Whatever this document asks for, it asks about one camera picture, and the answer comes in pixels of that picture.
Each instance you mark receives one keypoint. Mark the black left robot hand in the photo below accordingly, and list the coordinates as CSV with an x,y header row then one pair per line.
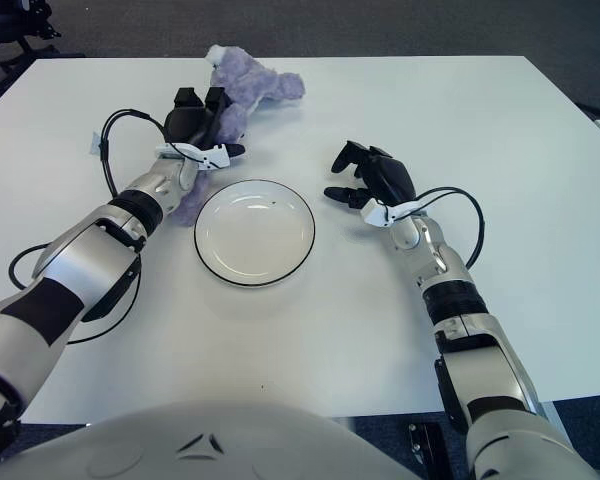
x,y
190,125

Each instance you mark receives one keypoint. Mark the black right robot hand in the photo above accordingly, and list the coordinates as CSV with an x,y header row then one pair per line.
x,y
390,177

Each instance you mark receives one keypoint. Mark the purple plush bunny doll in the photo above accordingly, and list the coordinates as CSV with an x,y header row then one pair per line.
x,y
260,85

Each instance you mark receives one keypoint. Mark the white plate black rim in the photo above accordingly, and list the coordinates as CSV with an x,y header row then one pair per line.
x,y
255,235

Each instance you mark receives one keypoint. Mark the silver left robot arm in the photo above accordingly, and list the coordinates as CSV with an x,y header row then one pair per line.
x,y
80,265

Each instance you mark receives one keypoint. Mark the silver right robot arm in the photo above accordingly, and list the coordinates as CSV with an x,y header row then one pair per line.
x,y
432,255

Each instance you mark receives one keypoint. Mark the white table leg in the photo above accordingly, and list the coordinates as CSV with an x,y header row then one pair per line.
x,y
547,412

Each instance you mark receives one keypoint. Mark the silver robot torso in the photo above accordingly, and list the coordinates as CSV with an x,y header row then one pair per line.
x,y
205,450

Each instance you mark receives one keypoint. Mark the black table bracket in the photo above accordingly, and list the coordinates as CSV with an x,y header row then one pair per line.
x,y
425,450

